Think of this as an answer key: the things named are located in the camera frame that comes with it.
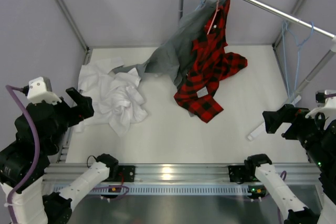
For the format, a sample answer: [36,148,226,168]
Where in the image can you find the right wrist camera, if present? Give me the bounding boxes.
[305,90,335,118]

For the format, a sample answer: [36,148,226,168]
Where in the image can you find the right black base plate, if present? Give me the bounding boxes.
[228,165,258,184]

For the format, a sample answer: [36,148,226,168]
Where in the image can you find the red black plaid shirt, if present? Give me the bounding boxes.
[174,0,248,123]

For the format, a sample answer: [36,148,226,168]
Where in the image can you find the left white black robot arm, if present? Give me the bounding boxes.
[1,85,119,223]

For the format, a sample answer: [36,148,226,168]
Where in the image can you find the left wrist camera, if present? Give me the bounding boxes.
[23,77,61,105]

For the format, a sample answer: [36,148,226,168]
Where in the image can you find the aluminium mounting rail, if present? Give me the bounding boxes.
[44,163,320,184]

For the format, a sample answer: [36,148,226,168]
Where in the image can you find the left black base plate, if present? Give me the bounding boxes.
[105,165,135,183]

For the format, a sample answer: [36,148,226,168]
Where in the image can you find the metal clothes rack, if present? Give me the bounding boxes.
[178,0,336,141]

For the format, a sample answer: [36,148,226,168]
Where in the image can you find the pink wire hanger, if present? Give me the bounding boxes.
[206,0,219,35]

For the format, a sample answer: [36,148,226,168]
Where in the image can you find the light blue wire hanger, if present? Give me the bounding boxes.
[281,21,314,103]

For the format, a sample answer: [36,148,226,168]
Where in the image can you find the white dress shirt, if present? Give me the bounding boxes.
[75,57,148,137]

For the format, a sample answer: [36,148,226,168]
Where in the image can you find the slotted grey cable duct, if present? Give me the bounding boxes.
[89,185,255,196]

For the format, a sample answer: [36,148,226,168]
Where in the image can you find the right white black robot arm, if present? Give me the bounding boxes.
[244,104,335,223]

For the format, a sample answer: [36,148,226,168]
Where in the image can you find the grey shirt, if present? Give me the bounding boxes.
[113,1,217,88]

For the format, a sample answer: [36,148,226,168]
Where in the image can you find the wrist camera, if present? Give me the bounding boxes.
[23,77,61,105]
[305,90,335,118]

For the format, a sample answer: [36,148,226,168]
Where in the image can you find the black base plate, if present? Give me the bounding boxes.
[228,165,258,184]
[105,165,135,183]

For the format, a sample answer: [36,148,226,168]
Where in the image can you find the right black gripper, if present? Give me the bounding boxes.
[262,103,335,170]

